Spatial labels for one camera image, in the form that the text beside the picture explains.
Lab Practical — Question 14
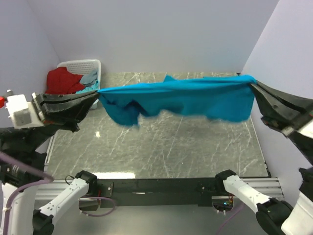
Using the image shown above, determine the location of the light blue t shirt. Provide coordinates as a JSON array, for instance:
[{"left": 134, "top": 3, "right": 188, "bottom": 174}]
[{"left": 76, "top": 69, "right": 99, "bottom": 94}]

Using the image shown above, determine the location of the red t shirt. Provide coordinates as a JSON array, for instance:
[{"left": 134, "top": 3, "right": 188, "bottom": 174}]
[{"left": 45, "top": 67, "right": 85, "bottom": 94}]

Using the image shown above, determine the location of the white laundry basket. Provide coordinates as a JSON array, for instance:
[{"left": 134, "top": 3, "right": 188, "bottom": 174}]
[{"left": 56, "top": 59, "right": 102, "bottom": 110}]

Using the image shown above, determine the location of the black base beam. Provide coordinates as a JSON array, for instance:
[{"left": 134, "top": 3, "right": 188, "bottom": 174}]
[{"left": 87, "top": 178, "right": 229, "bottom": 207}]

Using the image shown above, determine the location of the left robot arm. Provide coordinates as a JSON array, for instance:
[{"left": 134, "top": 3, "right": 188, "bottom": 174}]
[{"left": 0, "top": 90, "right": 99, "bottom": 235}]

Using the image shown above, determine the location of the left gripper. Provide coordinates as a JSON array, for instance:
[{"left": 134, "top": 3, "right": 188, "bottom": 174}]
[{"left": 22, "top": 87, "right": 101, "bottom": 150}]

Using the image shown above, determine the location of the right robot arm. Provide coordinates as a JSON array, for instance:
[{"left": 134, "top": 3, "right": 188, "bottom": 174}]
[{"left": 214, "top": 82, "right": 313, "bottom": 235}]

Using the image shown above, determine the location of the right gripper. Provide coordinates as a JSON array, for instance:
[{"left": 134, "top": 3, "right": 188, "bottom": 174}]
[{"left": 244, "top": 70, "right": 313, "bottom": 156}]

